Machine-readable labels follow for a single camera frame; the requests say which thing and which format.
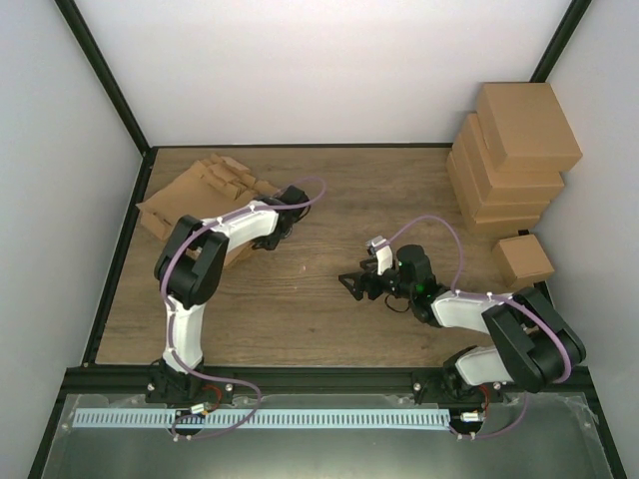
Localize bottom folded cardboard box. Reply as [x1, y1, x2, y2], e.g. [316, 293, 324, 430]
[455, 192, 540, 235]

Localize light blue slotted cable duct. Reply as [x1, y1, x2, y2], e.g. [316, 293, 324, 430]
[72, 408, 450, 430]

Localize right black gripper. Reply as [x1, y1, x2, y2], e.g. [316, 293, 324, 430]
[338, 259, 415, 301]

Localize top folded cardboard box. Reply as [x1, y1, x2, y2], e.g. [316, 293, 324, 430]
[476, 83, 582, 173]

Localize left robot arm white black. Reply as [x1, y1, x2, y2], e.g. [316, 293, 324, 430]
[154, 186, 311, 403]

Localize stack of flat cardboard blanks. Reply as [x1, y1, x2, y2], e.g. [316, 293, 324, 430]
[139, 152, 279, 270]

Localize purple cable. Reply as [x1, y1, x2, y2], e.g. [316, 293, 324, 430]
[383, 215, 575, 440]
[159, 176, 326, 440]

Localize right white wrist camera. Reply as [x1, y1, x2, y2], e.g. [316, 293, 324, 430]
[366, 236, 394, 275]

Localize clear acrylic plate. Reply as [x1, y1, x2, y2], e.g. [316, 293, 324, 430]
[43, 393, 612, 478]

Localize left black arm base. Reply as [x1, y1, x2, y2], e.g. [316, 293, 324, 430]
[146, 359, 234, 406]

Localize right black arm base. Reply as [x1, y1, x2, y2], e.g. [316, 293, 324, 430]
[410, 345, 507, 407]

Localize black aluminium frame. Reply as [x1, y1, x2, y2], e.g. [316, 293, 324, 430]
[28, 0, 626, 479]

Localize folded cardboard box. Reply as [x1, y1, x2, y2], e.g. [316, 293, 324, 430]
[453, 113, 564, 204]
[476, 83, 582, 173]
[455, 192, 540, 235]
[446, 153, 550, 221]

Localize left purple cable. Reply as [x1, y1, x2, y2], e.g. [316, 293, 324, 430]
[159, 176, 326, 440]

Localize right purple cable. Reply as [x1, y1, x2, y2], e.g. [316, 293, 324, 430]
[383, 215, 575, 440]

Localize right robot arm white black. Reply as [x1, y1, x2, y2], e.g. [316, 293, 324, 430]
[338, 238, 586, 402]

